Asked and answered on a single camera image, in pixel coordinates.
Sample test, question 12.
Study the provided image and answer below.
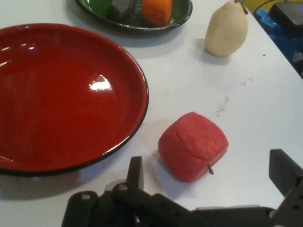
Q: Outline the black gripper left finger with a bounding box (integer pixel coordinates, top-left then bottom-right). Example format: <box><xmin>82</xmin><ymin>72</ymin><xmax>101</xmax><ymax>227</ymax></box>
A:
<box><xmin>61</xmin><ymin>156</ymin><xmax>214</xmax><ymax>227</ymax></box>

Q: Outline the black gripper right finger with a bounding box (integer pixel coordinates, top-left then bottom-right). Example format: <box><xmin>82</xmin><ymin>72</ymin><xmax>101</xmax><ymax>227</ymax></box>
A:
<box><xmin>269</xmin><ymin>148</ymin><xmax>303</xmax><ymax>227</ymax></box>

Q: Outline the orange foam toy block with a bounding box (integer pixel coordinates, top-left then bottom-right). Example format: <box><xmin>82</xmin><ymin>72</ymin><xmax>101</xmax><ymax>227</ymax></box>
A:
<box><xmin>141</xmin><ymin>0</ymin><xmax>173</xmax><ymax>27</ymax></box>

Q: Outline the red toy apple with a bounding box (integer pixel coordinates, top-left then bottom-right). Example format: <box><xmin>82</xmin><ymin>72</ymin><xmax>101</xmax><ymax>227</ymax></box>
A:
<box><xmin>158</xmin><ymin>112</ymin><xmax>229</xmax><ymax>183</ymax></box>

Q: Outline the red enamel plate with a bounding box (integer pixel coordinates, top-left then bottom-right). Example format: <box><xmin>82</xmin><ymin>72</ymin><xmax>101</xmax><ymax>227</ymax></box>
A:
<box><xmin>0</xmin><ymin>23</ymin><xmax>150</xmax><ymax>177</ymax></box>

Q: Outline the blue toy brick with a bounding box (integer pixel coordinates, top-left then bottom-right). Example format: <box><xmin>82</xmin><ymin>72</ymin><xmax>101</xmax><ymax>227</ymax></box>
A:
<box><xmin>252</xmin><ymin>7</ymin><xmax>303</xmax><ymax>79</ymax></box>

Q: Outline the cream toy pear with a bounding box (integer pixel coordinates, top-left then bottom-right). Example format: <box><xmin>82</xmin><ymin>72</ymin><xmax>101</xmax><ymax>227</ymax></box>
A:
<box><xmin>205</xmin><ymin>0</ymin><xmax>249</xmax><ymax>58</ymax></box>

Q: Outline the black box device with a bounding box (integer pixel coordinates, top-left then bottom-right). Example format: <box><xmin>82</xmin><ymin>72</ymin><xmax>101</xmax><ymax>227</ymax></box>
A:
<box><xmin>269</xmin><ymin>1</ymin><xmax>303</xmax><ymax>34</ymax></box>

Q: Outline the purple toy eggplant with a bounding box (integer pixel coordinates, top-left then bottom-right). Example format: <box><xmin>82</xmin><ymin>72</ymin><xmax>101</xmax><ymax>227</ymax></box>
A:
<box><xmin>108</xmin><ymin>0</ymin><xmax>138</xmax><ymax>25</ymax></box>

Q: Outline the green enamel plate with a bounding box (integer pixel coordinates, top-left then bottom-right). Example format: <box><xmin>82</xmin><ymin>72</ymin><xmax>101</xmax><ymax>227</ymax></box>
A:
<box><xmin>75</xmin><ymin>0</ymin><xmax>193</xmax><ymax>31</ymax></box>

